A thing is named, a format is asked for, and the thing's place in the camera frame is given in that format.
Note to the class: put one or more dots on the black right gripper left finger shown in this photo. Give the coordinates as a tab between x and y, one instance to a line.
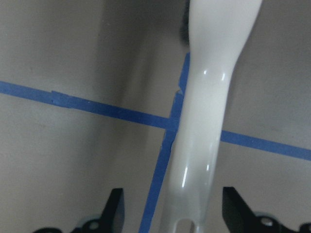
111	219

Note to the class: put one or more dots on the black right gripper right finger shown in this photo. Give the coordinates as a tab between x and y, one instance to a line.
239	218

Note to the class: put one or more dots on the beige hand brush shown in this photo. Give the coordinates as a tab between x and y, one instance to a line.
218	31

